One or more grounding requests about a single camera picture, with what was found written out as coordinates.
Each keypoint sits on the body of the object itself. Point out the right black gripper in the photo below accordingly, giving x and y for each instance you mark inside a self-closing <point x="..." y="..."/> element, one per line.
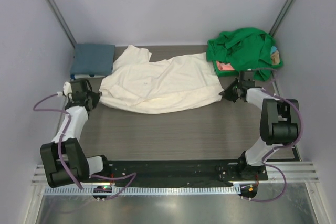
<point x="227" y="93"/>

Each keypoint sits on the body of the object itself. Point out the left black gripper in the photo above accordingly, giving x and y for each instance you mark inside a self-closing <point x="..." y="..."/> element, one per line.
<point x="95" y="97"/>

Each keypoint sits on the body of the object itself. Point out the green plastic bin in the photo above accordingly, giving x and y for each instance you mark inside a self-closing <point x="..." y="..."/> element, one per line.
<point x="235" y="73"/>

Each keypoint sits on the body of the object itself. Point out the cream white t shirt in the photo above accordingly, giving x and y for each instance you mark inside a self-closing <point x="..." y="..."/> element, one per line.
<point x="170" y="85"/>

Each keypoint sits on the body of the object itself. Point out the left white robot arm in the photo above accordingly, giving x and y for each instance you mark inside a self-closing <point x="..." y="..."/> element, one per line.
<point x="63" y="159"/>

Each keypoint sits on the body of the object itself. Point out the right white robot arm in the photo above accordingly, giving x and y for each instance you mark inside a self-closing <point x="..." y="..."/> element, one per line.
<point x="280" y="127"/>

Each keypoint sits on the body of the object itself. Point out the pink t shirt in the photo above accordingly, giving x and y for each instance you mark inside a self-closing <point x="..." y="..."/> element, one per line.
<point x="224" y="66"/>

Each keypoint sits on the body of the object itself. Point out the folded blue t shirt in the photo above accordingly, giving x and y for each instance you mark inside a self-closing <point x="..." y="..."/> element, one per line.
<point x="93" y="59"/>

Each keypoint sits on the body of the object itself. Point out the green t shirt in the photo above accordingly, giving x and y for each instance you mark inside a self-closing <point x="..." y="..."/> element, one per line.
<point x="244" y="48"/>

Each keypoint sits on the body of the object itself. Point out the cyan blue t shirt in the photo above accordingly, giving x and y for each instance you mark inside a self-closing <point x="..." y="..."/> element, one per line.
<point x="273" y="49"/>

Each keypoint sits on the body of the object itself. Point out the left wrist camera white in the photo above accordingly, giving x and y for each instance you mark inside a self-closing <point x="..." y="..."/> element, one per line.
<point x="66" y="90"/>

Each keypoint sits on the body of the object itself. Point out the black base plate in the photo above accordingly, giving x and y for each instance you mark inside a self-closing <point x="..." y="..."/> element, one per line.
<point x="184" y="173"/>

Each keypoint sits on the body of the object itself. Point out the slotted cable duct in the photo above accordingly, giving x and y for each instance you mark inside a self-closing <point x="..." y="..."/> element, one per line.
<point x="138" y="191"/>

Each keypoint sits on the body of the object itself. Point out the left aluminium frame post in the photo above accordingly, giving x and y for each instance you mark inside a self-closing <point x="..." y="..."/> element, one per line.
<point x="62" y="22"/>

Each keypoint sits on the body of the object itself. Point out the aluminium frame post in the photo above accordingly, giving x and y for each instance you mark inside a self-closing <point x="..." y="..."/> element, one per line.
<point x="281" y="17"/>
<point x="62" y="22"/>

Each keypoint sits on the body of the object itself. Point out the right aluminium frame post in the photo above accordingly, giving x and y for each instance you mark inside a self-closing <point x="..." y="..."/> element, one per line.
<point x="281" y="17"/>

